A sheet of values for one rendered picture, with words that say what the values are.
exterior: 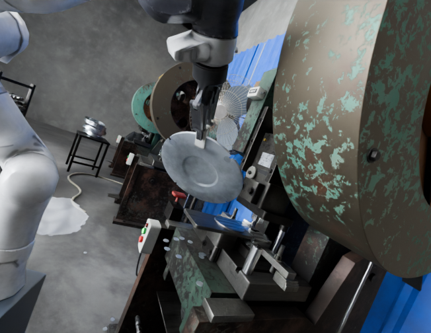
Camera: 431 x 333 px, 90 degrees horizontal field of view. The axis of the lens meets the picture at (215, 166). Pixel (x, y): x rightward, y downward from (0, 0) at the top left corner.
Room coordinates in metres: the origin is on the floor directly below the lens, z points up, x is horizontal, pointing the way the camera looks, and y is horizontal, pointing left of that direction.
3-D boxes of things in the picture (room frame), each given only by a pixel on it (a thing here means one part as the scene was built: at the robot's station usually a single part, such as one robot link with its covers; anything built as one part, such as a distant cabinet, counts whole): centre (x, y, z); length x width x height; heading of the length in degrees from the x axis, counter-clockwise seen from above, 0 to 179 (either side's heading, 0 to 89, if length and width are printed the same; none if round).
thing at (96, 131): (3.18, 1.85, 0.40); 0.45 x 0.40 x 0.79; 40
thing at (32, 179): (0.53, 0.42, 0.71); 0.18 x 0.11 x 0.25; 42
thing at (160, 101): (2.57, 0.25, 0.87); 1.53 x 0.99 x 1.74; 116
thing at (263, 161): (0.86, -0.21, 1.04); 0.17 x 0.15 x 0.30; 118
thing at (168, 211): (1.04, 0.10, 0.62); 0.10 x 0.06 x 0.20; 28
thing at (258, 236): (0.87, -0.24, 0.76); 0.15 x 0.09 x 0.05; 28
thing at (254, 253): (0.66, -0.22, 0.75); 0.03 x 0.03 x 0.10; 28
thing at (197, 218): (0.79, -0.09, 0.72); 0.25 x 0.14 x 0.14; 118
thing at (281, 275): (0.73, -0.33, 0.76); 0.17 x 0.06 x 0.10; 28
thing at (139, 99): (4.10, 1.15, 0.87); 1.53 x 0.99 x 1.74; 121
